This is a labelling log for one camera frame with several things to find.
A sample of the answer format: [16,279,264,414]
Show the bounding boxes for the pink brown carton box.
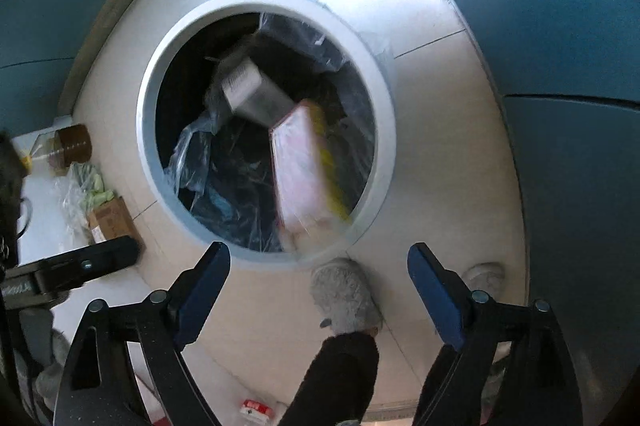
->
[269,100,350,256]

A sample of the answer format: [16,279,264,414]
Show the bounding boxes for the pink white long box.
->
[221,58,295,128]

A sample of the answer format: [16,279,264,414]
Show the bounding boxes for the white round trash bin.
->
[137,0,396,268]

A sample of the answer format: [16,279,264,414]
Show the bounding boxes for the grey right slipper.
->
[461,263,506,301]

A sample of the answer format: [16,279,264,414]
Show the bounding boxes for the grey slipper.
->
[461,263,506,301]
[310,258,383,336]

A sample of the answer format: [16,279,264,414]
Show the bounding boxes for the brown cardboard box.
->
[88,197,143,247]

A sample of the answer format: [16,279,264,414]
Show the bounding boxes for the plastic bag of vegetables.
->
[54,162,116,249]

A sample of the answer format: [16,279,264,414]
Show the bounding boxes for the small red white box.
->
[239,399,274,426]

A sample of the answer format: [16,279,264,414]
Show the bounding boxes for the cooking oil bottle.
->
[23,124,92,176]

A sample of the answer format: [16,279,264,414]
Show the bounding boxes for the grey left slipper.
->
[310,258,383,336]

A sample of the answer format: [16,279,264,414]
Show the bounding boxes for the dark trouser legs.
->
[279,332,380,426]

